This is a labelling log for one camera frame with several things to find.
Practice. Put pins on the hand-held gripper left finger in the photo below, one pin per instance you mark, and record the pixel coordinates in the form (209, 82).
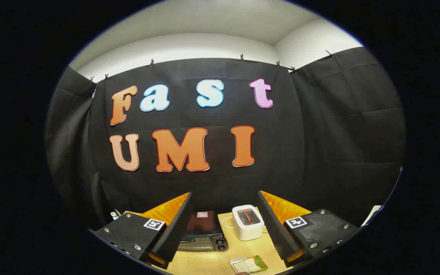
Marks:
(180, 225)

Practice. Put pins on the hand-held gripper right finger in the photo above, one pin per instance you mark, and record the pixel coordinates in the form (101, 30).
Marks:
(271, 221)

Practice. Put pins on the black toaster oven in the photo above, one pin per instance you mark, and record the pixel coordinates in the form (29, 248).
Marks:
(204, 229)

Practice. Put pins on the sandwich with lettuce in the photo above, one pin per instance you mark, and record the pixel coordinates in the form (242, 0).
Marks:
(248, 264)

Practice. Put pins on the white toaster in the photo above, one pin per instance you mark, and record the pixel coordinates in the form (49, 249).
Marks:
(248, 231)

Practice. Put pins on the white rectangular tray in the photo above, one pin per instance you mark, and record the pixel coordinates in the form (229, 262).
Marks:
(236, 261)

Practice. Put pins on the clear plastic water bottle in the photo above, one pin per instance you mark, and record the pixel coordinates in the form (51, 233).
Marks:
(114, 216)

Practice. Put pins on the white flat panel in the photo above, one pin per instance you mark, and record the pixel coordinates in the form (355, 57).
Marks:
(372, 214)

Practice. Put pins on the row of black cloth clips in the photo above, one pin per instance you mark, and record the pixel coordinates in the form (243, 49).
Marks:
(151, 62)

